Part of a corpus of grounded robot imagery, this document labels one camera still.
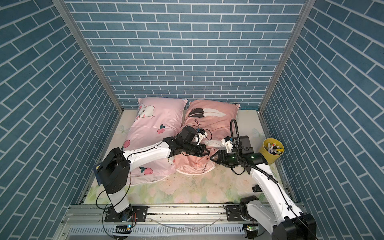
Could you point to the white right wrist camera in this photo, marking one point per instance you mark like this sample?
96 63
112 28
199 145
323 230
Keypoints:
230 144

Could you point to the silver corner frame post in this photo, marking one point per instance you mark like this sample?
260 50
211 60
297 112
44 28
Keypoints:
304 14
81 41

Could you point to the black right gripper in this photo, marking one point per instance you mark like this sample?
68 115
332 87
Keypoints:
222 158

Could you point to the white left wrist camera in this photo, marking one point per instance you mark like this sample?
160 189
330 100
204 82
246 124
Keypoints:
198 138

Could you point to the black small remote device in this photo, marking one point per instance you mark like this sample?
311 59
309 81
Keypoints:
256 189

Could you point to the silver corner frame post left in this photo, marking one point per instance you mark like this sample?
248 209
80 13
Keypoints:
81 41

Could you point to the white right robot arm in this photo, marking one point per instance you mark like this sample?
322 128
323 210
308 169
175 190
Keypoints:
276 198

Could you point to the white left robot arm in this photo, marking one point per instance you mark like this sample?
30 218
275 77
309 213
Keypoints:
116 168

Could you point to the light pink cartoon pillow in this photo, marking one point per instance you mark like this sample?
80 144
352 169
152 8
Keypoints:
157 118

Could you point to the salmon pink feather pillow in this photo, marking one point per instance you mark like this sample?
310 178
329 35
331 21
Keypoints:
214 118

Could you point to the silver corner frame post right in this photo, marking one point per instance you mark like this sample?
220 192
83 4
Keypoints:
304 14

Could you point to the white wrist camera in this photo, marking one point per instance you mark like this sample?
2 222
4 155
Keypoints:
230 144
198 138

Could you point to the blue notebook yellow label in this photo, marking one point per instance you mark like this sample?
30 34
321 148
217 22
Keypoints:
95 170

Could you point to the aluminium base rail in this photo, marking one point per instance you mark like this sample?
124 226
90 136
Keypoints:
251 221

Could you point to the yellow pen cup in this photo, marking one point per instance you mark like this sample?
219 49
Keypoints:
271 150

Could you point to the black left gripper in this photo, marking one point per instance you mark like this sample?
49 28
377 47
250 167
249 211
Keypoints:
200 149

